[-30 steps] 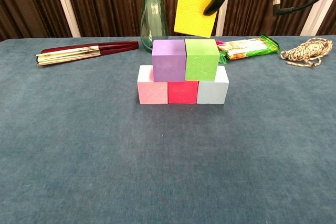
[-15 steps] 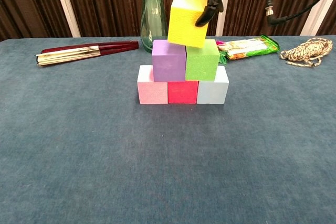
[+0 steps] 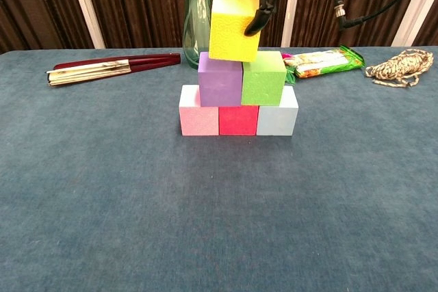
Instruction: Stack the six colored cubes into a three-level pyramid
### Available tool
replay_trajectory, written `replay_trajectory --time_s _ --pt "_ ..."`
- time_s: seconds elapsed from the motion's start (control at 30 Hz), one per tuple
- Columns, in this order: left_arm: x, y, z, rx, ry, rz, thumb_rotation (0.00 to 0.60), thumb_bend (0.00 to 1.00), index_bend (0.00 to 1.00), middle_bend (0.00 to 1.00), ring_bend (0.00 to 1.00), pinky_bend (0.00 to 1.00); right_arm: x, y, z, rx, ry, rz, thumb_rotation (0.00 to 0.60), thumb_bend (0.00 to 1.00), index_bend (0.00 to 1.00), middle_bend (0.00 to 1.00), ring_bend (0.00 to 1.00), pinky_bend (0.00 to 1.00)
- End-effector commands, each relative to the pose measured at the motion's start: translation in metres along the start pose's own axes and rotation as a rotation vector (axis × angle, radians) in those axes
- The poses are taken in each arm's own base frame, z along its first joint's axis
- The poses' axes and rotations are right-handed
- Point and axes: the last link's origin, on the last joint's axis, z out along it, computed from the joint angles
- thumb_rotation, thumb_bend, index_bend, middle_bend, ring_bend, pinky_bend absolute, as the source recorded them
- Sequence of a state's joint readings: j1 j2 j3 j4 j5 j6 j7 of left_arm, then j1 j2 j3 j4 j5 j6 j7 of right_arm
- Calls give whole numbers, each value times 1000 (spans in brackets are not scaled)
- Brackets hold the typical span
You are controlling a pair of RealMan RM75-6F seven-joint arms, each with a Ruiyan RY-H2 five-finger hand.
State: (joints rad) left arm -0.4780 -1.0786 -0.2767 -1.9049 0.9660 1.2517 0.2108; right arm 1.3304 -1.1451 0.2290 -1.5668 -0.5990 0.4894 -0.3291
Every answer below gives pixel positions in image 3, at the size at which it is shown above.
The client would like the yellow foam cube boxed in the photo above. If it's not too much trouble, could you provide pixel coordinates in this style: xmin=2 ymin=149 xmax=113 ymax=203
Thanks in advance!
xmin=208 ymin=0 xmax=261 ymax=63

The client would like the green foam cube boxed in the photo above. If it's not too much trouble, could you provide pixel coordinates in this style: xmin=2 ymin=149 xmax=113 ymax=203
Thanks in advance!
xmin=240 ymin=51 xmax=287 ymax=107

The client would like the purple foam cube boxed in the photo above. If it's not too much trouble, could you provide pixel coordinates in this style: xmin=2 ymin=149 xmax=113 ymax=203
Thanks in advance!
xmin=197 ymin=51 xmax=244 ymax=107

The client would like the light blue foam cube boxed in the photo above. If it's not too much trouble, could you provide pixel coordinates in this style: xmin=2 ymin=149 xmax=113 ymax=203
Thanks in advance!
xmin=256 ymin=85 xmax=299 ymax=137

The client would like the red foam cube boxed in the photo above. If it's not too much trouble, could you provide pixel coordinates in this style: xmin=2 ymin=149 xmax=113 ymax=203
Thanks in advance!
xmin=218 ymin=105 xmax=259 ymax=136

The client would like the pink foam cube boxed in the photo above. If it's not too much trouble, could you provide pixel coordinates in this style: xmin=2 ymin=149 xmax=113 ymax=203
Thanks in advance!
xmin=179 ymin=84 xmax=220 ymax=137

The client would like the green spray bottle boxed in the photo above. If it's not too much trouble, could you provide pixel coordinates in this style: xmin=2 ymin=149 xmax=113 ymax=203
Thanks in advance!
xmin=183 ymin=0 xmax=213 ymax=69

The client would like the colourful feather shuttlecock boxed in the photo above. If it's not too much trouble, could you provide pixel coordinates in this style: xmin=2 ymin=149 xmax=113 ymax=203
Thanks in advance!
xmin=281 ymin=51 xmax=297 ymax=85

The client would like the white green snack packet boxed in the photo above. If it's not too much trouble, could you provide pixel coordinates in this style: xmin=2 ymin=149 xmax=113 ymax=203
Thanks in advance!
xmin=290 ymin=44 xmax=366 ymax=79

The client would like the brown pleated curtain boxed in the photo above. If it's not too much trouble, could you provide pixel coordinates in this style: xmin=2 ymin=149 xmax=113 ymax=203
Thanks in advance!
xmin=0 ymin=0 xmax=438 ymax=54

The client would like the folded red paper fan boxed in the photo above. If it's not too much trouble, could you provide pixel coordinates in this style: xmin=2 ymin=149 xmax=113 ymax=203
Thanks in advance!
xmin=45 ymin=53 xmax=182 ymax=87

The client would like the blue felt table mat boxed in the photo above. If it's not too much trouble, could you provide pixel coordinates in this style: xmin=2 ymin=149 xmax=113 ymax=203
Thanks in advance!
xmin=0 ymin=45 xmax=438 ymax=292

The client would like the white frame post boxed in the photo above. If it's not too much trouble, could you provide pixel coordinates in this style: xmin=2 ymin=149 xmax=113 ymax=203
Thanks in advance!
xmin=391 ymin=0 xmax=438 ymax=47
xmin=281 ymin=0 xmax=305 ymax=48
xmin=66 ymin=0 xmax=106 ymax=49

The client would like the beige rope bundle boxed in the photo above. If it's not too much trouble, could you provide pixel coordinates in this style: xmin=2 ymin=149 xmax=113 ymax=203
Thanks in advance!
xmin=364 ymin=49 xmax=435 ymax=88

